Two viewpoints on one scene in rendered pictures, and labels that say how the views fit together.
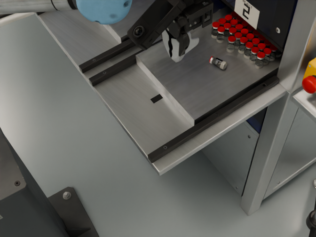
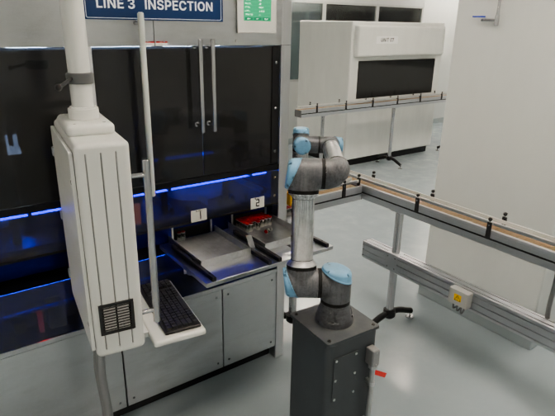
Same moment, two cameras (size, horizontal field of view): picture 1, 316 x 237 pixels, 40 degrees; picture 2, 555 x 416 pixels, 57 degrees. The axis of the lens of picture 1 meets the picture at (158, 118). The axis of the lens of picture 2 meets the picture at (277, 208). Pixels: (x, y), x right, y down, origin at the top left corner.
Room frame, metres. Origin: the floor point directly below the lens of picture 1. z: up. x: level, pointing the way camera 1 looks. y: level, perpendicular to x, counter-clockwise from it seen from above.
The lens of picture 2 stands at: (0.98, 2.25, 1.90)
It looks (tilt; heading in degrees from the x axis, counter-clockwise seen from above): 20 degrees down; 264
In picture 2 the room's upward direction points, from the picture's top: 1 degrees clockwise
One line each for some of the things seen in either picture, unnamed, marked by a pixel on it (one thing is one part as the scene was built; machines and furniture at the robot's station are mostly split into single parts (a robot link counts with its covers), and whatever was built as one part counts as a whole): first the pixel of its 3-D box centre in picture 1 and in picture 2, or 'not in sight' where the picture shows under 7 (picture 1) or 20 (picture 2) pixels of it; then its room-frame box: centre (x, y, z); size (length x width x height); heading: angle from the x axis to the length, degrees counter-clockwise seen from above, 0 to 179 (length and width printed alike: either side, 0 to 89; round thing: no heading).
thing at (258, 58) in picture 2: not in sight; (242, 110); (0.88, -0.22, 1.51); 0.43 x 0.01 x 0.59; 30
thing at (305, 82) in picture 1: (312, 83); not in sight; (0.58, -0.36, 0.99); 0.04 x 0.04 x 0.04; 30
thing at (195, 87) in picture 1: (215, 59); (267, 229); (0.76, -0.17, 0.90); 0.34 x 0.26 x 0.04; 120
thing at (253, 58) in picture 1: (240, 43); (257, 223); (0.80, -0.24, 0.90); 0.18 x 0.02 x 0.05; 30
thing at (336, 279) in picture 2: not in sight; (334, 281); (0.55, 0.52, 0.96); 0.13 x 0.12 x 0.14; 173
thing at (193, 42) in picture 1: (186, 46); not in sight; (0.60, -0.07, 1.13); 0.06 x 0.03 x 0.09; 120
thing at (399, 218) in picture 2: not in sight; (394, 265); (-0.10, -0.59, 0.46); 0.09 x 0.09 x 0.77; 30
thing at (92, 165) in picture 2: not in sight; (96, 225); (1.44, 0.47, 1.19); 0.50 x 0.19 x 0.78; 113
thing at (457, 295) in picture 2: not in sight; (460, 296); (-0.31, -0.10, 0.50); 0.12 x 0.05 x 0.09; 120
